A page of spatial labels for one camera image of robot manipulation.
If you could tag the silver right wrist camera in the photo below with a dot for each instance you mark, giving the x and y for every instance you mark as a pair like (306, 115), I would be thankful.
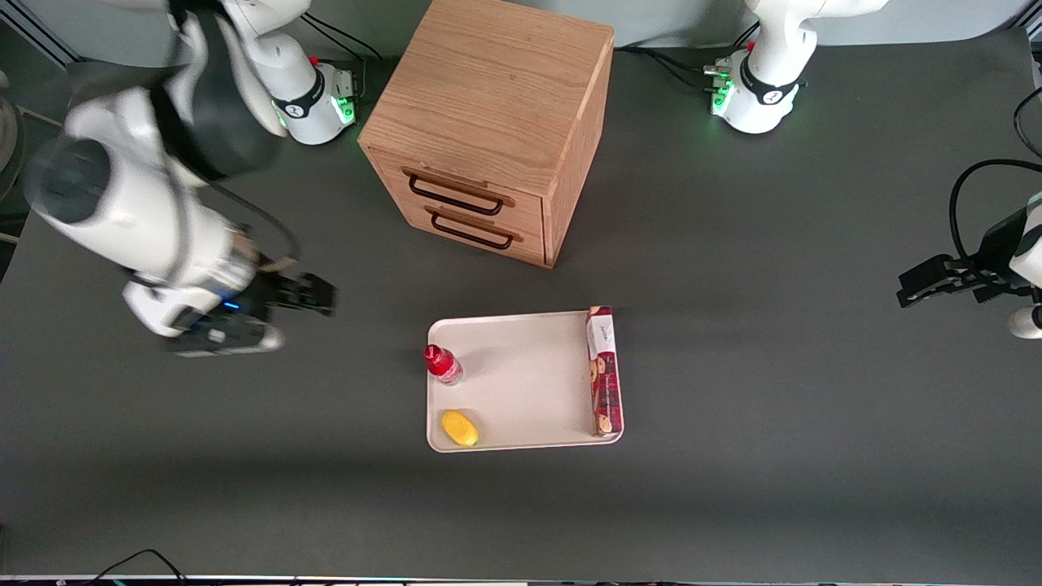
(228, 340)

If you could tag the white rectangular plastic tray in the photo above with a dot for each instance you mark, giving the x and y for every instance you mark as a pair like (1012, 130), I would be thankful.
(529, 382)

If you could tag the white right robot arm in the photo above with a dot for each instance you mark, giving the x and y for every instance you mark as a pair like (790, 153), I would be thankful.
(122, 203)

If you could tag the wooden two-drawer cabinet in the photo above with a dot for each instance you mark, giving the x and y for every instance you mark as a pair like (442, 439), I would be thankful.
(488, 89)

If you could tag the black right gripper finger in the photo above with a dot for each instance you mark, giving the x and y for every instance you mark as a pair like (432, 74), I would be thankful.
(309, 308)
(313, 287)

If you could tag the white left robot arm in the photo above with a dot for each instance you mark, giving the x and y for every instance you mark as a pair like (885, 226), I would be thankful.
(769, 73)

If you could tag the yellow lemon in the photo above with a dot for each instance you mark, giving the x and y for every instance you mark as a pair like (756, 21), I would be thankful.
(459, 428)

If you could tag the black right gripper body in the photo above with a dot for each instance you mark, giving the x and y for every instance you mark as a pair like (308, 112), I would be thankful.
(274, 297)

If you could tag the red tartan cookie box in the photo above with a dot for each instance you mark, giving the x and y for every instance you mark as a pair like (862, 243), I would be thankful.
(605, 382)

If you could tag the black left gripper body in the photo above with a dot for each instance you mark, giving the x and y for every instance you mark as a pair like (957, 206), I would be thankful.
(982, 274)

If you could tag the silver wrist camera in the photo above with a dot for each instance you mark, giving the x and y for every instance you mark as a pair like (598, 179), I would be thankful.
(1026, 322)
(228, 340)

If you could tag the red coke bottle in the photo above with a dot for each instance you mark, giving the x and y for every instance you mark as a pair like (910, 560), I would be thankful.
(442, 364)

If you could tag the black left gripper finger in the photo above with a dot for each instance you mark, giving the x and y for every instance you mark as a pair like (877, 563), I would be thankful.
(991, 291)
(924, 281)

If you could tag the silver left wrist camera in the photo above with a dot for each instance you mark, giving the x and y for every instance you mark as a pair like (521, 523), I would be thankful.
(1026, 322)

